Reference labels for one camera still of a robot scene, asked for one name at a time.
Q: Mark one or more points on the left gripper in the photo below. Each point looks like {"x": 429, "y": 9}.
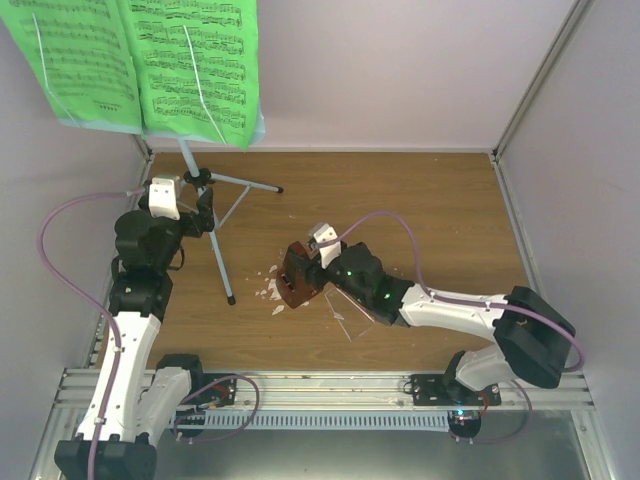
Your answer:
{"x": 196, "y": 228}

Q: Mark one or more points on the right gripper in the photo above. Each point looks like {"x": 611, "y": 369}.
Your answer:
{"x": 313, "y": 274}

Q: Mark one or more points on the wooden metronome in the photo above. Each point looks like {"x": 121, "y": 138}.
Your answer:
{"x": 290, "y": 278}

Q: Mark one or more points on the clear metronome cover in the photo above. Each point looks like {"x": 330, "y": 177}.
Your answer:
{"x": 354, "y": 320}

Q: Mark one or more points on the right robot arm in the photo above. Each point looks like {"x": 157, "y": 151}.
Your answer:
{"x": 528, "y": 339}

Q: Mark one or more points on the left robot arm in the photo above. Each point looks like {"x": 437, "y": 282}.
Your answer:
{"x": 118, "y": 436}

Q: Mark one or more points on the light blue music stand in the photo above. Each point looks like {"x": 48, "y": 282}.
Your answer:
{"x": 202, "y": 179}

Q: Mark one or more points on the right green sheet music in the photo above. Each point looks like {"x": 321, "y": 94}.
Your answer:
{"x": 197, "y": 65}

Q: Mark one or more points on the green sheet music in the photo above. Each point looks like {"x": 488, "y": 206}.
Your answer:
{"x": 197, "y": 65}
{"x": 79, "y": 52}

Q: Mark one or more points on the left green sheet music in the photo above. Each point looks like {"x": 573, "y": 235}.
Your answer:
{"x": 79, "y": 52}

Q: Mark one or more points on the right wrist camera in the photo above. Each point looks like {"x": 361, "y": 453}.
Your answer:
{"x": 326, "y": 242}

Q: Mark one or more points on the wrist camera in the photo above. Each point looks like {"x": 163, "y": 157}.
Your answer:
{"x": 326, "y": 242}
{"x": 164, "y": 192}

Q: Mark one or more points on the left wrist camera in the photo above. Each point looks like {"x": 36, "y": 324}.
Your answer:
{"x": 164, "y": 192}

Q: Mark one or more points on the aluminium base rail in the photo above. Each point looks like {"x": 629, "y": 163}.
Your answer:
{"x": 346, "y": 390}

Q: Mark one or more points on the grey slotted cable duct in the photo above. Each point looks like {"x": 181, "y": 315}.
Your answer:
{"x": 320, "y": 420}

